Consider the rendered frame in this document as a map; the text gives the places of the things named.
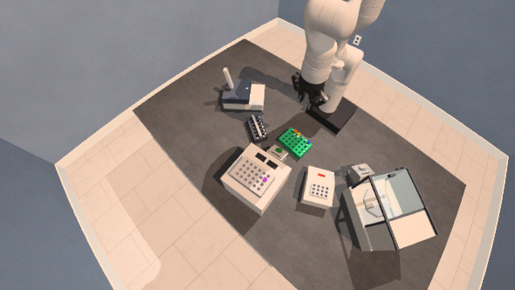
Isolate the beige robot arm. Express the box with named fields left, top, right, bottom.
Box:
left=301, top=0, right=385, bottom=113

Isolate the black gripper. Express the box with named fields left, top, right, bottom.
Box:
left=292, top=72, right=330, bottom=110

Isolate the green tube rack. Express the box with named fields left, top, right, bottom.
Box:
left=278, top=128, right=312, bottom=159

